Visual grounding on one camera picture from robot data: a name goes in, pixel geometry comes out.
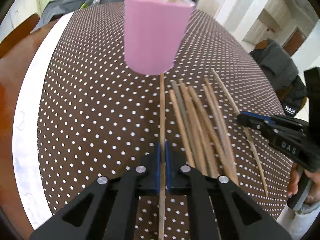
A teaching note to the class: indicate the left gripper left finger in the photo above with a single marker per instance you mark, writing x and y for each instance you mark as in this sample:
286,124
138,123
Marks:
107,208

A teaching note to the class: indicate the pink cylindrical cup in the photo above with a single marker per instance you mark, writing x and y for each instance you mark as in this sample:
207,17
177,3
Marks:
153,31

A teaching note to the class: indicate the dark jacket on chair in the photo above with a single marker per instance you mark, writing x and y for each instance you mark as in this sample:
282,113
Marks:
283,75

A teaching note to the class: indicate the grey jacket on chair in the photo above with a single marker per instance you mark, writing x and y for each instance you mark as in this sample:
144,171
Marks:
57,8

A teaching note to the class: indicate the white table runner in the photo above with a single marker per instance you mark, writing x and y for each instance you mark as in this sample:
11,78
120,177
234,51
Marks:
24,134

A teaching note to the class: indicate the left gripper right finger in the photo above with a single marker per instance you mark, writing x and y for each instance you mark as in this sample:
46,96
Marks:
217,207

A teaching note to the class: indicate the white wall cabinet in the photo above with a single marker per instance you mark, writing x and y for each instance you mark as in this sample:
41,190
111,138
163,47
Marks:
263,19

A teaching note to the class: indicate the right hand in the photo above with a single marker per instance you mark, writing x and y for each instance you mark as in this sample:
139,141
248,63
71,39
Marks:
303,187

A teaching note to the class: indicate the lone wooden chopstick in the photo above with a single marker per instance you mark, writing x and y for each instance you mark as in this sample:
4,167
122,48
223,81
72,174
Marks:
162,188

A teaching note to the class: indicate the brown polka dot mat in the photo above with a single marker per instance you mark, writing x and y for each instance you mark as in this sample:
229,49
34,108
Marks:
97,117

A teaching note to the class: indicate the brown wooden chair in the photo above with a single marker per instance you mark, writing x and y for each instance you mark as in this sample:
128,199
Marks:
18,34

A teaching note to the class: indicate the brown door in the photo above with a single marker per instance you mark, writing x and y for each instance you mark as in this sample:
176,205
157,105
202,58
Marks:
294,42

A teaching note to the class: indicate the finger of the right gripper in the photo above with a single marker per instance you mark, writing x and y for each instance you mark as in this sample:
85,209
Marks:
274,118
261,125

